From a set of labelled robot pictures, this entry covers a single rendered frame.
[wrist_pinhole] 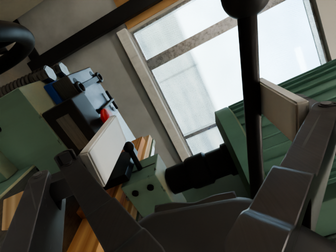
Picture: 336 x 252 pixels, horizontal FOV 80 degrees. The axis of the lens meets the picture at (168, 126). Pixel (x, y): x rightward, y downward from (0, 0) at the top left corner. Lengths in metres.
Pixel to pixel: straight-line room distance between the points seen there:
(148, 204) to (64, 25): 1.74
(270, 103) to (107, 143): 0.13
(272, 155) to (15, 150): 0.35
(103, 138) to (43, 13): 1.93
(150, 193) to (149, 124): 1.45
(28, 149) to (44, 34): 1.76
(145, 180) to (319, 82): 0.30
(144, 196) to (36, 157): 0.18
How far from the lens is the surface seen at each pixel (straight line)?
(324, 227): 0.45
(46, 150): 0.33
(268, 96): 0.17
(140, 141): 0.61
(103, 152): 0.16
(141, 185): 0.37
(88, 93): 0.34
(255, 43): 0.17
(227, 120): 0.32
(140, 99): 1.76
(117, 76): 1.79
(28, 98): 0.31
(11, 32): 0.38
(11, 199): 0.30
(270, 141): 0.31
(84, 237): 0.35
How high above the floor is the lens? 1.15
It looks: 12 degrees down
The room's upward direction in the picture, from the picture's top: 66 degrees clockwise
